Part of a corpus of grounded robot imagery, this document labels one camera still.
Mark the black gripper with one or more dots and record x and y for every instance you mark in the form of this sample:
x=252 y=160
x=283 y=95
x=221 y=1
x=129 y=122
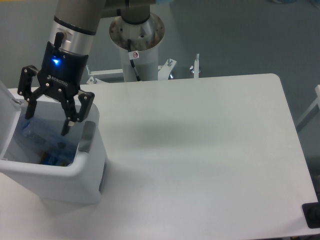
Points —
x=59 y=78

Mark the clear plastic water bottle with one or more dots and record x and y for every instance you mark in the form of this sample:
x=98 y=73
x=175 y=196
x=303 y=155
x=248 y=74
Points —
x=43 y=138

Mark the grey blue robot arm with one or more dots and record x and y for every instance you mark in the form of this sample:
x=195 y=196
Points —
x=76 y=22

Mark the white plastic trash can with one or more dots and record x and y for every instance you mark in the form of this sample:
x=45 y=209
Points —
x=34 y=154

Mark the blue yellow package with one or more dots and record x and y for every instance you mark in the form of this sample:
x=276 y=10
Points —
x=54 y=159

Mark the black object at table edge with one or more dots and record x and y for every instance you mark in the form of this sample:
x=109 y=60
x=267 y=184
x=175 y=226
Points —
x=311 y=213

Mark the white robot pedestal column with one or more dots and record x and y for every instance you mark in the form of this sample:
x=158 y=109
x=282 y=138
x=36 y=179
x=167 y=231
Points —
x=138 y=46

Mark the white metal base frame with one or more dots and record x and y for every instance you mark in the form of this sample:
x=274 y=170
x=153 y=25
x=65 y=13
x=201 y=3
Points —
x=164 y=72

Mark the white frame at right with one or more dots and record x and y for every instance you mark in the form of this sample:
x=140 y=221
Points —
x=310 y=112

